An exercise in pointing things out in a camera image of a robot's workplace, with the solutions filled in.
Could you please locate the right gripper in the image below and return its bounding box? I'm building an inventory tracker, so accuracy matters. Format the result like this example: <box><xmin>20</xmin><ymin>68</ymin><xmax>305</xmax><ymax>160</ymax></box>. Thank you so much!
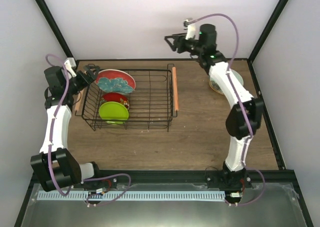
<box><xmin>165</xmin><ymin>34</ymin><xmax>205</xmax><ymax>57</ymax></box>

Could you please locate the large red blue-flower plate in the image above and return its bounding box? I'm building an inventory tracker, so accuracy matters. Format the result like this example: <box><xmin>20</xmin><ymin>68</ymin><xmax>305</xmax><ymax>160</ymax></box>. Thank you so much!
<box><xmin>95</xmin><ymin>69</ymin><xmax>136</xmax><ymax>95</ymax></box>

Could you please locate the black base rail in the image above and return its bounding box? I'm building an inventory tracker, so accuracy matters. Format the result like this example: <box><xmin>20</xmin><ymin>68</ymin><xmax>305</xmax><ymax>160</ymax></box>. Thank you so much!
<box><xmin>74</xmin><ymin>167</ymin><xmax>299</xmax><ymax>190</ymax></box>

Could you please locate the left black frame post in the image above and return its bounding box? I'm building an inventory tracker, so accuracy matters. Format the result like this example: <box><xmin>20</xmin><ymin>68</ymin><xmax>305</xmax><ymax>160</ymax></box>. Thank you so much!
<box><xmin>35</xmin><ymin>0</ymin><xmax>74</xmax><ymax>58</ymax></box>

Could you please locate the light blue plate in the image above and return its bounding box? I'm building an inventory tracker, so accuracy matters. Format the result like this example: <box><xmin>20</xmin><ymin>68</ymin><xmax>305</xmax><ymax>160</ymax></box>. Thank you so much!
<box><xmin>209</xmin><ymin>70</ymin><xmax>244</xmax><ymax>86</ymax></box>

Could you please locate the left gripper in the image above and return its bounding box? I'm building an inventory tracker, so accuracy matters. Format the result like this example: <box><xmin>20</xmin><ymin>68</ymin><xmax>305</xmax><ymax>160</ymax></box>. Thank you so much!
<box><xmin>64</xmin><ymin>66</ymin><xmax>101</xmax><ymax>96</ymax></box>

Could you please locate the small red floral plate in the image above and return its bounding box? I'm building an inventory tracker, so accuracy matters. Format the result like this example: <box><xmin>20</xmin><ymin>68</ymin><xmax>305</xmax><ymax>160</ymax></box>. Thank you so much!
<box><xmin>100</xmin><ymin>92</ymin><xmax>130</xmax><ymax>110</ymax></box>

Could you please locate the right wooden rack handle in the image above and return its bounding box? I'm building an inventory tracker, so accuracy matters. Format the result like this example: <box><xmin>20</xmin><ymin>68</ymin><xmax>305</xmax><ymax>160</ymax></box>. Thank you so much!
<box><xmin>171</xmin><ymin>66</ymin><xmax>180</xmax><ymax>112</ymax></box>

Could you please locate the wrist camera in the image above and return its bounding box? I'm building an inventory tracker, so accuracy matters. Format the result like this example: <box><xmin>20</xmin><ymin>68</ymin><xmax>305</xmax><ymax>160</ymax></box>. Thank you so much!
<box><xmin>64</xmin><ymin>57</ymin><xmax>77</xmax><ymax>79</ymax></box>
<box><xmin>183</xmin><ymin>18</ymin><xmax>197</xmax><ymax>40</ymax></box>

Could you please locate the black frame post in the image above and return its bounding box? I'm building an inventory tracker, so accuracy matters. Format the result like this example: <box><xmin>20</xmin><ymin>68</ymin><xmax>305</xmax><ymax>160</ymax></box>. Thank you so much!
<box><xmin>248</xmin><ymin>0</ymin><xmax>289</xmax><ymax>63</ymax></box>
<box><xmin>35</xmin><ymin>0</ymin><xmax>74</xmax><ymax>58</ymax></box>

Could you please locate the right black frame post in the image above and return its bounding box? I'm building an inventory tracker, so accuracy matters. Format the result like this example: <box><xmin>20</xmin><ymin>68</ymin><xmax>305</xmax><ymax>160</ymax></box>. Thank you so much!
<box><xmin>248</xmin><ymin>0</ymin><xmax>289</xmax><ymax>63</ymax></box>

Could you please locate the lime green plate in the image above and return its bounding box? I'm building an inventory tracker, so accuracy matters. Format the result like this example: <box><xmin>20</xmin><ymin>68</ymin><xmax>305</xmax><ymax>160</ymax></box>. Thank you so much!
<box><xmin>98</xmin><ymin>101</ymin><xmax>129</xmax><ymax>125</ymax></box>

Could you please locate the metal front panel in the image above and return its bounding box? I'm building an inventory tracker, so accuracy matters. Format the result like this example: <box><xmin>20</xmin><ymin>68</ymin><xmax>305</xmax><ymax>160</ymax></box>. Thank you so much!
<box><xmin>21</xmin><ymin>183</ymin><xmax>307</xmax><ymax>227</ymax></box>

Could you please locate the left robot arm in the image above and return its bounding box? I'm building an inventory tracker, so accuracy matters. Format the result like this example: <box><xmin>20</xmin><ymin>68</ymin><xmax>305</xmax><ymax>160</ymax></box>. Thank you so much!
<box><xmin>30</xmin><ymin>64</ymin><xmax>102</xmax><ymax>192</ymax></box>

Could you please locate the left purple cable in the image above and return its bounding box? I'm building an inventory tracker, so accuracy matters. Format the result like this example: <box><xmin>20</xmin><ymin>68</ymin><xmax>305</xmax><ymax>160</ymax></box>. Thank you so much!
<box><xmin>45</xmin><ymin>53</ymin><xmax>132</xmax><ymax>207</ymax></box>

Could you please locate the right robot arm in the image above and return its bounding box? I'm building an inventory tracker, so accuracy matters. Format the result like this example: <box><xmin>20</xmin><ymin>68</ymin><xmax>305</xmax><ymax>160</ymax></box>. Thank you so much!
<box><xmin>164</xmin><ymin>24</ymin><xmax>264</xmax><ymax>189</ymax></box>

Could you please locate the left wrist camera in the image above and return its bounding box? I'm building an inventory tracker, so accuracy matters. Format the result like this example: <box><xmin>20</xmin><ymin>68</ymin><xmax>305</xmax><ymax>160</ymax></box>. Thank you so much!
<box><xmin>64</xmin><ymin>57</ymin><xmax>77</xmax><ymax>79</ymax></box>

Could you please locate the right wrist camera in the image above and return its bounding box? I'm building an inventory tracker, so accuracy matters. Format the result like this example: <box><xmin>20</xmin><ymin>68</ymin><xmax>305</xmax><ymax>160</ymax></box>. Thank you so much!
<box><xmin>183</xmin><ymin>18</ymin><xmax>197</xmax><ymax>40</ymax></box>

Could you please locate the black wire dish rack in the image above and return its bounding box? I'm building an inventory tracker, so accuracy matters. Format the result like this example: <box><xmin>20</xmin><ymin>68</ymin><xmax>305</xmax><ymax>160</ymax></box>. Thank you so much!
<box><xmin>75</xmin><ymin>64</ymin><xmax>178</xmax><ymax>130</ymax></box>

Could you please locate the light blue slotted strip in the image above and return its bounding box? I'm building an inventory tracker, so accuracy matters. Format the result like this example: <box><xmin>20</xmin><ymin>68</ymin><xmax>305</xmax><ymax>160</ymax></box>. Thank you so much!
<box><xmin>36</xmin><ymin>190</ymin><xmax>226</xmax><ymax>202</ymax></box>

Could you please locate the beige floral plate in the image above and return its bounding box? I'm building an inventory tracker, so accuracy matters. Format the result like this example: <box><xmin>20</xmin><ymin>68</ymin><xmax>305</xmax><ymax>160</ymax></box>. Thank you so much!
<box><xmin>209</xmin><ymin>79</ymin><xmax>224</xmax><ymax>95</ymax></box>

